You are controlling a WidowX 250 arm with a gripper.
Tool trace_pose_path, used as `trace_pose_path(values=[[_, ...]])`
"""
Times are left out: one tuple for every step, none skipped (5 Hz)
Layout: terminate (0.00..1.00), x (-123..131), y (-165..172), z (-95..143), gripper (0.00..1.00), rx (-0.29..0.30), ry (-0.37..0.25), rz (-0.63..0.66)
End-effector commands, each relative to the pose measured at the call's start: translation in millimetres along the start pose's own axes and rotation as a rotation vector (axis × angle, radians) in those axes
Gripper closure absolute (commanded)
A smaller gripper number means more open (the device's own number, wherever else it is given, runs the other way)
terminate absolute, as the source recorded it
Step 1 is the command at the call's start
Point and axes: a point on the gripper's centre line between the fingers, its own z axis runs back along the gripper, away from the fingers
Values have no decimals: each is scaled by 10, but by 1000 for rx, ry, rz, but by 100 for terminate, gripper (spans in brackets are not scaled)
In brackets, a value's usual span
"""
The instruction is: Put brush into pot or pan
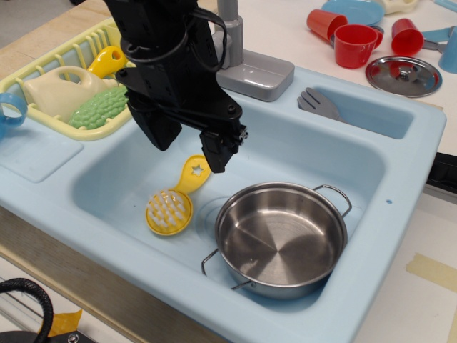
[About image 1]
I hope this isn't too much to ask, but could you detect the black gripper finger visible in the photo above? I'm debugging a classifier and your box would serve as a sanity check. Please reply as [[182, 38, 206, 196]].
[[199, 131, 238, 174], [128, 101, 182, 151]]

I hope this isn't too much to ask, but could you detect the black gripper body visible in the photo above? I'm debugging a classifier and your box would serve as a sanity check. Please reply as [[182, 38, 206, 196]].
[[116, 60, 247, 146]]

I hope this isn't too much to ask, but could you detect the yellow dish brush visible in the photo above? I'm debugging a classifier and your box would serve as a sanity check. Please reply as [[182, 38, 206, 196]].
[[145, 154, 211, 236]]

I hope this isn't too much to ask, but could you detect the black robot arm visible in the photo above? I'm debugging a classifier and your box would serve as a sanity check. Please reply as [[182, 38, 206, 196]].
[[106, 1, 246, 173]]

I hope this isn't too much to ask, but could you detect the stainless steel pot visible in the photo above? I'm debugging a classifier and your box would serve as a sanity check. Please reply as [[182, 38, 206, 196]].
[[214, 182, 353, 300]]

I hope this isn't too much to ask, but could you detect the steel pot lid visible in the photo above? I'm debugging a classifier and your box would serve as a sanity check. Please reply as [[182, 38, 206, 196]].
[[365, 56, 443, 98]]

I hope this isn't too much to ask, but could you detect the grey toy faucet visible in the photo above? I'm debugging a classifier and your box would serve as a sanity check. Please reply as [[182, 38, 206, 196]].
[[213, 1, 295, 101]]

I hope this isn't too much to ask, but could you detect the green bumpy toy vegetable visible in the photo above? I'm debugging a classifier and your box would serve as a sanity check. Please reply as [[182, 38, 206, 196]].
[[69, 86, 128, 130]]

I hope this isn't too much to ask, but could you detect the yellow dish rack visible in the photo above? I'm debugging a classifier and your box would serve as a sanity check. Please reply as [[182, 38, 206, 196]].
[[1, 19, 131, 141]]

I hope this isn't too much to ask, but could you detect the grey plastic fork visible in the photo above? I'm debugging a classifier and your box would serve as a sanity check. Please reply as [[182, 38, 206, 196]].
[[297, 87, 346, 123]]

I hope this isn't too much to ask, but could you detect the light blue toy sink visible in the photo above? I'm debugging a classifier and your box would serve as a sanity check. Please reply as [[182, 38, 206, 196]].
[[0, 66, 448, 343]]

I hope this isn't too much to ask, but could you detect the cream toy jug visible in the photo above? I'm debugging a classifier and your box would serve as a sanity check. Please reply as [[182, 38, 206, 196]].
[[22, 66, 118, 122]]

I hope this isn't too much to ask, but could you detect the red cup lying left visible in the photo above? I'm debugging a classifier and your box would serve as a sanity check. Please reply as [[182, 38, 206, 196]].
[[306, 9, 348, 43]]

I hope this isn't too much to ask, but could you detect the red cup front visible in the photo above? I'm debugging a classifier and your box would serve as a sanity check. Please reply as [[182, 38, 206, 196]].
[[333, 24, 383, 69]]

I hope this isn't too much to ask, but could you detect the blue plastic plate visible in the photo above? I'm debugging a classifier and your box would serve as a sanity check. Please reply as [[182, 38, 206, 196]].
[[321, 0, 385, 26]]

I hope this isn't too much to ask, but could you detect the red cup right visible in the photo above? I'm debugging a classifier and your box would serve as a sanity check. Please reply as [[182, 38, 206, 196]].
[[391, 18, 424, 56]]

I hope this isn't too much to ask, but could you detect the yellow tape piece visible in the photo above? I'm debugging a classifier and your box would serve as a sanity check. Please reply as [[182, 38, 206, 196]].
[[48, 309, 83, 337]]

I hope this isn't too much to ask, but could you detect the cream toy top right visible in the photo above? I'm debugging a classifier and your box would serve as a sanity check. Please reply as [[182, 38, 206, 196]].
[[376, 0, 418, 15]]

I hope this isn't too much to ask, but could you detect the blue cup right edge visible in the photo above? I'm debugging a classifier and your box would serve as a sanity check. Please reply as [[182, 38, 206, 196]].
[[438, 29, 457, 74]]

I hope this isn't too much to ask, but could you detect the blue plastic utensil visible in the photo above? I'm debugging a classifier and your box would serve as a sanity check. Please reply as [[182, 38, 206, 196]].
[[422, 26, 455, 43]]

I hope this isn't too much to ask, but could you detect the yellow utensil handle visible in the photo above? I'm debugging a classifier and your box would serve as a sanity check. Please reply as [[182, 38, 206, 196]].
[[87, 46, 127, 79]]

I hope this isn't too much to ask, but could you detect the blue cup handle left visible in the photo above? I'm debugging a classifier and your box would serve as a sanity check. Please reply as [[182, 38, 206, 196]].
[[1, 93, 28, 139]]

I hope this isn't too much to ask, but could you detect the black braided cable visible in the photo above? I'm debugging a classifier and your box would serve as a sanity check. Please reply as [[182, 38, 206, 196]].
[[0, 277, 54, 343]]

